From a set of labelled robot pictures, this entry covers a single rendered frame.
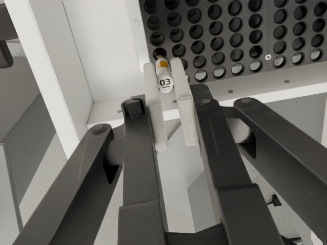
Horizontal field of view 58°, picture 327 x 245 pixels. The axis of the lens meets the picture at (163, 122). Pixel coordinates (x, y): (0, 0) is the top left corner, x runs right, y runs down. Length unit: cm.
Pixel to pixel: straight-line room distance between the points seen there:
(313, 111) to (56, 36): 41
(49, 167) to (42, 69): 128
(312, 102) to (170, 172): 102
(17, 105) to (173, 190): 92
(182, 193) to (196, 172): 15
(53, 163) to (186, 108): 138
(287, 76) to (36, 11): 26
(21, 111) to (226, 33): 64
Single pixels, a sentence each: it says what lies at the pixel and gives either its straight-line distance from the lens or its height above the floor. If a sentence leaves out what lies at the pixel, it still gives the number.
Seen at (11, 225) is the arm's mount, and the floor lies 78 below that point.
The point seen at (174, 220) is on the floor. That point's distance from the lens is 173.
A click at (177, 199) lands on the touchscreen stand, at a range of 157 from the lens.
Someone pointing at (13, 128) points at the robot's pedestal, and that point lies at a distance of 76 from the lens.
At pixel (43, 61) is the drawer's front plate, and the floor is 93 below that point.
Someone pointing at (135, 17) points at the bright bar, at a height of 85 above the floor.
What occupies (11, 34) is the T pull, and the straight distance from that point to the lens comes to 29.
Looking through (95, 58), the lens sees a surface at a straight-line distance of 35.
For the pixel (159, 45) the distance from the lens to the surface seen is 28.
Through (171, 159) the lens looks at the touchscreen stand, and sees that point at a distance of 141.
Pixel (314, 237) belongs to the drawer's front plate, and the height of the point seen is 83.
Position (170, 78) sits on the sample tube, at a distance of 21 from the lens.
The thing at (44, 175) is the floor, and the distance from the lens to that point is 157.
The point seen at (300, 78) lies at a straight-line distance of 36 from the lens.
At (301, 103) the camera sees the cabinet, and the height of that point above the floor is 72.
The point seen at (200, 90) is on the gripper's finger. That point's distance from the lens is 17.
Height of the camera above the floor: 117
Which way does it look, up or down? 61 degrees down
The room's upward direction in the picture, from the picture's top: 172 degrees clockwise
